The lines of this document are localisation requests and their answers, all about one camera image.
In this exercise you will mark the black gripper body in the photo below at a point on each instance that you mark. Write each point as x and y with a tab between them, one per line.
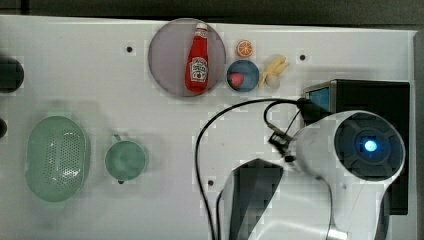
310	111

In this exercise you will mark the black toaster oven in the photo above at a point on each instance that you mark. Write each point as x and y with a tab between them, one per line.
390	100

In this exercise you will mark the blue oven door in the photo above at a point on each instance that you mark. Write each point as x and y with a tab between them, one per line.
321	97

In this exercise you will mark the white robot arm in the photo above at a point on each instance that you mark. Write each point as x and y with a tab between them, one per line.
332	185

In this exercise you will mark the peeled banana toy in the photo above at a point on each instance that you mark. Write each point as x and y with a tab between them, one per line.
275	68

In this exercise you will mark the blue bowl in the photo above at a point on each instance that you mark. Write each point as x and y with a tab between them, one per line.
250	72

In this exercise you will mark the pink strawberry toy in bowl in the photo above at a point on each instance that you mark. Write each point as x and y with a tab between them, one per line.
236	80

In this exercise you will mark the orange slice toy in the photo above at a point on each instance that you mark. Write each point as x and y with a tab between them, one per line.
244	49

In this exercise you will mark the red ketchup bottle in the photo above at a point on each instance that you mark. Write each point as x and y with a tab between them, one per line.
197	67

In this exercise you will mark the grey round plate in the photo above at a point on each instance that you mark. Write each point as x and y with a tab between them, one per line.
168	54

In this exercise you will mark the green mug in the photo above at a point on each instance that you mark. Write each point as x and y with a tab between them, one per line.
125	160

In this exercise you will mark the green colander basket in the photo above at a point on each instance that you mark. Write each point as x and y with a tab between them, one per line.
57	159

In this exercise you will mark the large black cup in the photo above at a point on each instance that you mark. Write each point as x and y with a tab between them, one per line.
11	74

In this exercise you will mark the small black cup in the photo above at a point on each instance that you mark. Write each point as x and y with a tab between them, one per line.
3	128

